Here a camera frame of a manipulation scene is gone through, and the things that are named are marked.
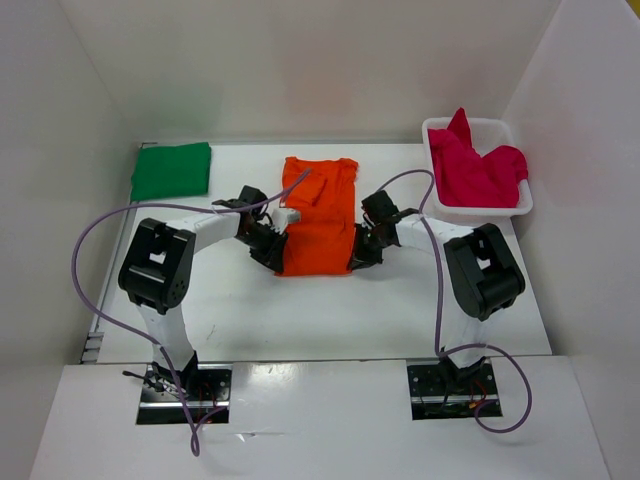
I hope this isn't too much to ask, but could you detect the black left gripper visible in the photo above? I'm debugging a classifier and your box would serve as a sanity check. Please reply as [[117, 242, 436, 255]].
[[236, 223, 289, 274]]

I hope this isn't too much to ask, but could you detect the orange t-shirt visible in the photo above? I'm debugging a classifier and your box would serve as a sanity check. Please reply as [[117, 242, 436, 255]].
[[282, 157, 359, 277]]

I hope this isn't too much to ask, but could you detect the green t-shirt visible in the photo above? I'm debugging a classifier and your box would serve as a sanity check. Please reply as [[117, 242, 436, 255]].
[[130, 142, 212, 202]]

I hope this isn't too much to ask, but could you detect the pink t-shirt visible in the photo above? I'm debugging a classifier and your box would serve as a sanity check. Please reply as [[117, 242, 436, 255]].
[[427, 107, 528, 208]]

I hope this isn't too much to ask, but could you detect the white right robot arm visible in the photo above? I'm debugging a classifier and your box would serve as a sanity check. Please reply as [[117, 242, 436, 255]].
[[349, 190, 526, 393]]

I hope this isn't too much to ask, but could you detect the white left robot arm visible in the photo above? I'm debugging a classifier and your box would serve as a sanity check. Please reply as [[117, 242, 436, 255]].
[[118, 186, 300, 400]]

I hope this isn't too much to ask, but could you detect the white plastic basket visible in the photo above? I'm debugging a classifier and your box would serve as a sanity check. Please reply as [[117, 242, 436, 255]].
[[422, 108, 533, 217]]

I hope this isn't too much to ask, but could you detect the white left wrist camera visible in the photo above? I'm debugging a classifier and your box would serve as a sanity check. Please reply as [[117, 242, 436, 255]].
[[270, 207, 301, 234]]

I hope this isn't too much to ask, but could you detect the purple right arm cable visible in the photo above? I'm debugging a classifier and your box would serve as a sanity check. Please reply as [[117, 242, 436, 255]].
[[374, 169, 534, 434]]

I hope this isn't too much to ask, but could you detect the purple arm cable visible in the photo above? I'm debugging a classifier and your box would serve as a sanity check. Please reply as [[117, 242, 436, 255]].
[[70, 168, 312, 457], [374, 169, 534, 434]]

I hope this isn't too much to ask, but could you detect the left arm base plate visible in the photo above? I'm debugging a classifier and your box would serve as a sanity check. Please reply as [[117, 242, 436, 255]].
[[135, 364, 233, 426]]

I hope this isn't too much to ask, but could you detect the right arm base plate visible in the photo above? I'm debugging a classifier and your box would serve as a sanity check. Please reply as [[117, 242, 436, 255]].
[[406, 358, 502, 421]]

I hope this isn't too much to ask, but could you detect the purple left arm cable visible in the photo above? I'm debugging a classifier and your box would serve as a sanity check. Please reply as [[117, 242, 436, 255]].
[[70, 168, 312, 457]]

